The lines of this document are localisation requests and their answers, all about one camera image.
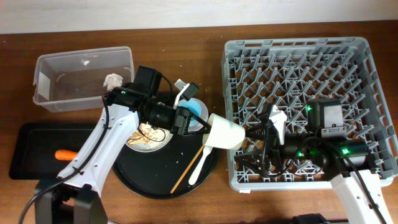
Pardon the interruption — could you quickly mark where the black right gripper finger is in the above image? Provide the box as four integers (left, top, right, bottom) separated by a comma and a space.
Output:
234, 152, 264, 177
245, 124, 267, 140

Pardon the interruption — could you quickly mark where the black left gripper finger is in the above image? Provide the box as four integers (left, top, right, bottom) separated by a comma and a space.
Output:
192, 113, 211, 128
187, 129, 207, 135

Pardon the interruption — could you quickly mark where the cream plastic cup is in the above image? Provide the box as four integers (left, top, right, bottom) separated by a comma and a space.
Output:
202, 113, 245, 151

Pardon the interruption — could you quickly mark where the white tissue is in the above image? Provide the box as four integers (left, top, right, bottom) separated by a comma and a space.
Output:
103, 73, 123, 91

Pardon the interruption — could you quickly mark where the orange carrot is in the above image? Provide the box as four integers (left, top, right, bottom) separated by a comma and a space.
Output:
55, 149, 78, 161

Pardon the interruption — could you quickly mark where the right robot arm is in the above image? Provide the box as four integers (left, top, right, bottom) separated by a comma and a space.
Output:
234, 124, 392, 223

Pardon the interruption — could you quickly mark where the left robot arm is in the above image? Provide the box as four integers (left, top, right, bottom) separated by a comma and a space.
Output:
28, 85, 211, 223

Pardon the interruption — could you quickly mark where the grey dishwasher rack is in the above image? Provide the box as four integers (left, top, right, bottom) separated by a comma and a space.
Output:
221, 37, 397, 186

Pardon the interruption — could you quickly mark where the clear plastic waste bin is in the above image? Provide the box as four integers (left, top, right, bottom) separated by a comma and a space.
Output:
33, 47, 134, 113

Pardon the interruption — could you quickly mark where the white plastic fork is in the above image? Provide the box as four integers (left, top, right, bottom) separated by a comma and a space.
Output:
188, 146, 213, 185

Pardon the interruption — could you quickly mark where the light blue plastic cup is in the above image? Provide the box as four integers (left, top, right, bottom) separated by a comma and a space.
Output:
178, 98, 202, 131

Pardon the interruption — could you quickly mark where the grey plate with food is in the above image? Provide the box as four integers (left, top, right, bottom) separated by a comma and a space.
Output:
126, 123, 173, 153

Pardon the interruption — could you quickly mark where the wooden chopstick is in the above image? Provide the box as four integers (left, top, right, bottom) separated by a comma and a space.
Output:
170, 146, 205, 194

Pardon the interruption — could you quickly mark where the round black serving tray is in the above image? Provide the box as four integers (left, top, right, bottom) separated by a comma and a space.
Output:
113, 135, 219, 199

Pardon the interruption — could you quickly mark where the black rectangular tray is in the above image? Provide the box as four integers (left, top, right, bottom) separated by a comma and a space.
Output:
9, 123, 96, 180

